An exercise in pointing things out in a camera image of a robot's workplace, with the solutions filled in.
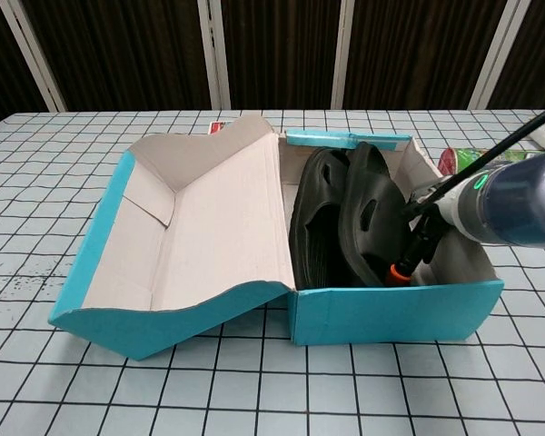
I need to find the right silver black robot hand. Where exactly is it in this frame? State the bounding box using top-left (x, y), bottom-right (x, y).
top-left (383, 181), bottom-right (456, 288)

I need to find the black rubber slipper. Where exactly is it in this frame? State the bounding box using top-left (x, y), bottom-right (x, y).
top-left (288, 147), bottom-right (351, 290)
top-left (337, 142), bottom-right (419, 288)

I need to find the open blue cardboard shoe box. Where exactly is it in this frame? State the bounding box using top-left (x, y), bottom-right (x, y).
top-left (48, 114), bottom-right (505, 363)

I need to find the green chips can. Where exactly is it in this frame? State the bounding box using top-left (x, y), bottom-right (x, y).
top-left (437, 145), bottom-right (535, 176)

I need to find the blue checkered tablecloth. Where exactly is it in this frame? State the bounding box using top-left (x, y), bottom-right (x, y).
top-left (0, 107), bottom-right (545, 436)

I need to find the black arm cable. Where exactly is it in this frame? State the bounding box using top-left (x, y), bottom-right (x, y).
top-left (401, 103), bottom-right (545, 219)

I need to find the white partition post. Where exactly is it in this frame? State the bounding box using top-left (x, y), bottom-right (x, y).
top-left (0, 0), bottom-right (68, 113)
top-left (470, 0), bottom-right (530, 110)
top-left (198, 0), bottom-right (232, 110)
top-left (330, 0), bottom-right (362, 109)

